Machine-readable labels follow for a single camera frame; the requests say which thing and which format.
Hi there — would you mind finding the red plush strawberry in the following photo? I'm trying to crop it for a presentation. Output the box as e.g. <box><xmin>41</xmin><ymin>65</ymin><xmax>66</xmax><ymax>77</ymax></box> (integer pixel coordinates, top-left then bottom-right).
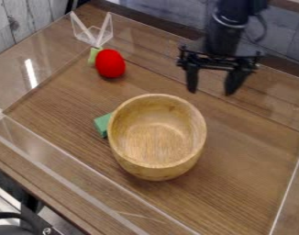
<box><xmin>88</xmin><ymin>48</ymin><xmax>126</xmax><ymax>79</ymax></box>

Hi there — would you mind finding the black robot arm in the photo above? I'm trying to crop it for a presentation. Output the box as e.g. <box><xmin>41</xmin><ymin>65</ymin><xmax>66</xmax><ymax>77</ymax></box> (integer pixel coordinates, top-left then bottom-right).
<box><xmin>176</xmin><ymin>0</ymin><xmax>268</xmax><ymax>95</ymax></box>

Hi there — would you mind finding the clear acrylic corner bracket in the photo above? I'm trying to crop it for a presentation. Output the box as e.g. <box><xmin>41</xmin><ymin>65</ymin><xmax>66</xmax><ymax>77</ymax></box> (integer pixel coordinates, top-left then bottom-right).
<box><xmin>69</xmin><ymin>12</ymin><xmax>113</xmax><ymax>48</ymax></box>

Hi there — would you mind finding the clear acrylic tray wall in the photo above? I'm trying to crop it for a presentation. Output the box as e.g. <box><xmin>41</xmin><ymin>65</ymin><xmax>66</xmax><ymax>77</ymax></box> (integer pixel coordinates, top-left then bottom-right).
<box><xmin>0</xmin><ymin>110</ymin><xmax>200</xmax><ymax>235</ymax></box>

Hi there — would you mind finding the wooden bowl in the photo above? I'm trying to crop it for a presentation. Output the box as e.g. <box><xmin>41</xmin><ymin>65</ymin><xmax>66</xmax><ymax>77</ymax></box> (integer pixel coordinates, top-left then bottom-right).
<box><xmin>108</xmin><ymin>94</ymin><xmax>206</xmax><ymax>181</ymax></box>

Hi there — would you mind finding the green foam block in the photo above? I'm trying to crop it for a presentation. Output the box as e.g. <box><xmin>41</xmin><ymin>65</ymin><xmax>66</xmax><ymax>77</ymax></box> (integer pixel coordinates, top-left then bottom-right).
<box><xmin>94</xmin><ymin>113</ymin><xmax>112</xmax><ymax>138</ymax></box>

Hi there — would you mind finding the black clamp mount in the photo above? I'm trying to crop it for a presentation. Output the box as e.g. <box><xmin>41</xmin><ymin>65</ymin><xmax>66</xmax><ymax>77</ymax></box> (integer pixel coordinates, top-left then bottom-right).
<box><xmin>0</xmin><ymin>205</ymin><xmax>64</xmax><ymax>235</ymax></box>

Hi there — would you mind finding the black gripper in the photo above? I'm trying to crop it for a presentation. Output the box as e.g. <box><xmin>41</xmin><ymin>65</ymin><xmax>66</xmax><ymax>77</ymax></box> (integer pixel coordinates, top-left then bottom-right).
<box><xmin>176</xmin><ymin>45</ymin><xmax>264</xmax><ymax>95</ymax></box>

